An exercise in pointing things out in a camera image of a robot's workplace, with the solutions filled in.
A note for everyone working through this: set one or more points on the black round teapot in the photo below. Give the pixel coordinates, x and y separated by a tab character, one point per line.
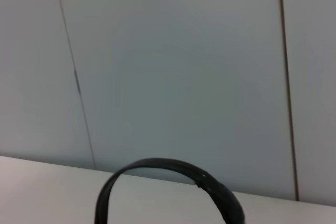
231	195

